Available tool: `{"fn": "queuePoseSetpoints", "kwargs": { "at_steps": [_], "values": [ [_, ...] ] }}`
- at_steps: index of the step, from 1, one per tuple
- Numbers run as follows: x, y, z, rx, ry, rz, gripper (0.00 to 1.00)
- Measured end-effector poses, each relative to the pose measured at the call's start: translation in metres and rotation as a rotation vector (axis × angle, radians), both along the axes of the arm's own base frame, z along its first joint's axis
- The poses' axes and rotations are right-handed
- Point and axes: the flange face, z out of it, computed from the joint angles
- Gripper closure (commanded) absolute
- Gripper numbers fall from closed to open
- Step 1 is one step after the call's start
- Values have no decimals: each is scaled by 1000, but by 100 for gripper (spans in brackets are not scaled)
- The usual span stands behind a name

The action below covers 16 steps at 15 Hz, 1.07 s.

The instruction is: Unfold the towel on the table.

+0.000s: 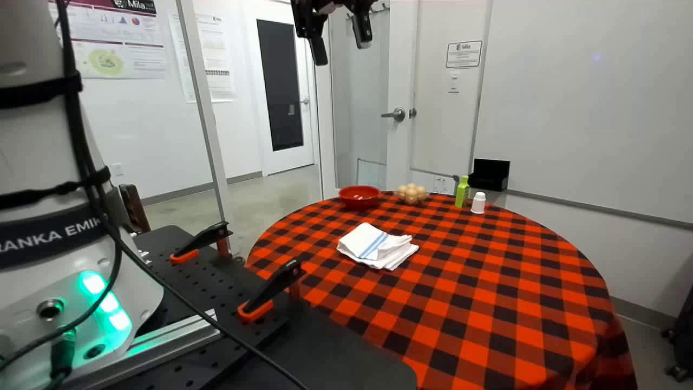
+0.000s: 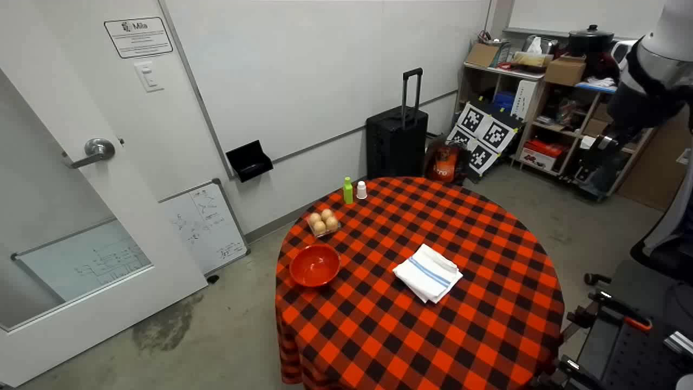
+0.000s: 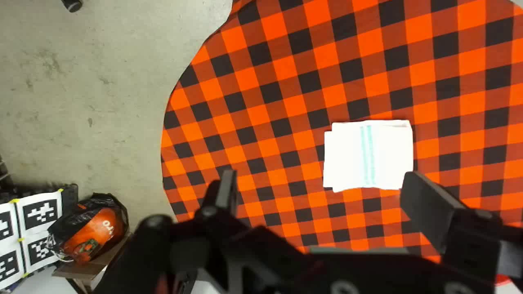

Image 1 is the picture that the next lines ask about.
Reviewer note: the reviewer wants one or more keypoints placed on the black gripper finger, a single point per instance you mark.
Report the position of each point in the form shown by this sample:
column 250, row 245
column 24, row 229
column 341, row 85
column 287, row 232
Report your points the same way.
column 319, row 48
column 361, row 30

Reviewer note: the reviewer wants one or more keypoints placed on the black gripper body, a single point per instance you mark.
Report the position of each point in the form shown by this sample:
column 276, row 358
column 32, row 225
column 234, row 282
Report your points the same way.
column 311, row 14

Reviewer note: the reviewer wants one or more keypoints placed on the white towel with blue stripes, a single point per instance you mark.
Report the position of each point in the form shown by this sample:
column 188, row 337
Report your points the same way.
column 376, row 245

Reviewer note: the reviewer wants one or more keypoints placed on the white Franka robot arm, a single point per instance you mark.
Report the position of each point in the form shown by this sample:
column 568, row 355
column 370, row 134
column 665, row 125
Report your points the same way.
column 34, row 144

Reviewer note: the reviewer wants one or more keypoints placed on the white door sign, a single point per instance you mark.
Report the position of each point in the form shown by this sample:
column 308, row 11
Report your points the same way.
column 464, row 54

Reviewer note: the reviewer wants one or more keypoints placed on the white paper notice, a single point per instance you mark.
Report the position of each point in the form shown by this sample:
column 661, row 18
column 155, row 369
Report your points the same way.
column 215, row 57

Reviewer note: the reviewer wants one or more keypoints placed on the white door with dark window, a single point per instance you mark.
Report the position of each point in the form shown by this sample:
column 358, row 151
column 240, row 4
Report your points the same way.
column 281, row 163

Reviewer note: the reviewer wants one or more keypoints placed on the grey metal pole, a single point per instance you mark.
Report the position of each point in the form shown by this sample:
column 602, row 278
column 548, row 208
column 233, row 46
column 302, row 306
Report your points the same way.
column 207, row 116

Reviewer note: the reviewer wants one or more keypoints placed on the red bowl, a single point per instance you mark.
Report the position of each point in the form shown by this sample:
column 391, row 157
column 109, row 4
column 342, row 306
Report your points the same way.
column 359, row 195

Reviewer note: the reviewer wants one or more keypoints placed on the pile of beige eggs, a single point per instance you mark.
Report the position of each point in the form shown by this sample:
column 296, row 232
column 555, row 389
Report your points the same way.
column 411, row 193

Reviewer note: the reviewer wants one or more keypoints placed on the green bottle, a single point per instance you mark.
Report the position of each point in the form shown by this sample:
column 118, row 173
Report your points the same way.
column 461, row 193

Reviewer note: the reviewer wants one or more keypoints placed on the black box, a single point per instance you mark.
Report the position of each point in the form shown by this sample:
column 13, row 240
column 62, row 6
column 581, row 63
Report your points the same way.
column 490, row 175

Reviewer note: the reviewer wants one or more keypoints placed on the poster with maroon header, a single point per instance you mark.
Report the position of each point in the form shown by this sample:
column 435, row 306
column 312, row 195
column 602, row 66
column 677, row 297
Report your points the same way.
column 116, row 25

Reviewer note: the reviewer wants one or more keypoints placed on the poster with green circle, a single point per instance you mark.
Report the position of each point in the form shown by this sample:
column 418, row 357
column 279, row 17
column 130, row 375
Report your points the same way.
column 119, row 61

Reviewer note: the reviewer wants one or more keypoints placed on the small white bottle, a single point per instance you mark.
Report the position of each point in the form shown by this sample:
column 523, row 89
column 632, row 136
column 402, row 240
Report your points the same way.
column 476, row 204

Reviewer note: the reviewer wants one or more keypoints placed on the black orange spring clamp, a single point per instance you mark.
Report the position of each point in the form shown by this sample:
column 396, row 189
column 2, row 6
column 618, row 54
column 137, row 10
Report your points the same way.
column 207, row 240
column 278, row 285

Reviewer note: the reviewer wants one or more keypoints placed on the dark brown wooden object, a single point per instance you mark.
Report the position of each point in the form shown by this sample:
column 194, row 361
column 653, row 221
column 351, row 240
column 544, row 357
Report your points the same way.
column 134, row 208

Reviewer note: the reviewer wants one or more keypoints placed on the black perforated breadboard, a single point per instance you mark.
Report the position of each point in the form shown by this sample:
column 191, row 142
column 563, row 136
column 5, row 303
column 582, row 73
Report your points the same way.
column 209, row 288

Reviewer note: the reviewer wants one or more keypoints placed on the red black plaid tablecloth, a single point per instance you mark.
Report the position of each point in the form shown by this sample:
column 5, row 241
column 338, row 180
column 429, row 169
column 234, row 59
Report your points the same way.
column 469, row 305

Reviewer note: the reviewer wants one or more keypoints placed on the black hard case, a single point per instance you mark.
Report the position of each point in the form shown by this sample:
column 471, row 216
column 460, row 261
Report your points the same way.
column 682, row 332

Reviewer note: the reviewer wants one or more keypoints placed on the silver aluminium rail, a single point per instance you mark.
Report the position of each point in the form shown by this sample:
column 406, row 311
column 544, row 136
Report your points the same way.
column 173, row 332

